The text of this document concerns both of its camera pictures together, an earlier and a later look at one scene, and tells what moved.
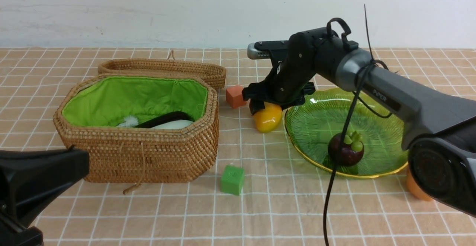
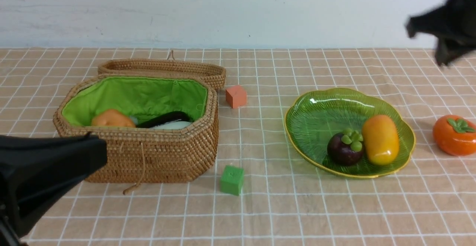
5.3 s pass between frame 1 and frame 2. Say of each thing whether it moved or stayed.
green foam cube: stayed
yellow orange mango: moved
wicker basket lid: stayed
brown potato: moved
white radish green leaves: stayed
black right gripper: moved
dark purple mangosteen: stayed
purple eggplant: stayed
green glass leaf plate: stayed
